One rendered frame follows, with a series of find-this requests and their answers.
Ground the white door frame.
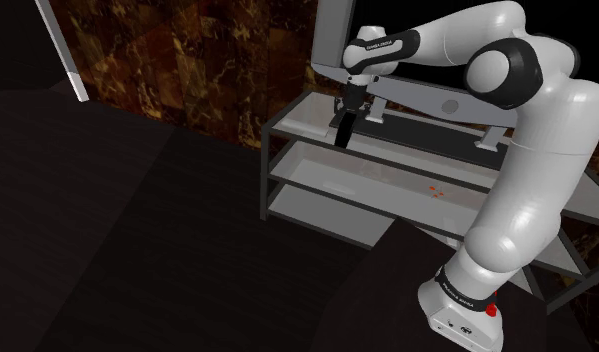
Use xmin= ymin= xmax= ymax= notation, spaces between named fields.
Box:
xmin=34 ymin=0 xmax=91 ymax=103

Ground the glass shelf television stand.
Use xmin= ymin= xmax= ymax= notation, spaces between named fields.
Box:
xmin=259 ymin=89 xmax=599 ymax=316

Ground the dark robot stand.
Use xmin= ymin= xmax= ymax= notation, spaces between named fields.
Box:
xmin=308 ymin=218 xmax=598 ymax=352

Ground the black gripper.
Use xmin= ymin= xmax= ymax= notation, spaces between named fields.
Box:
xmin=333 ymin=83 xmax=374 ymax=128

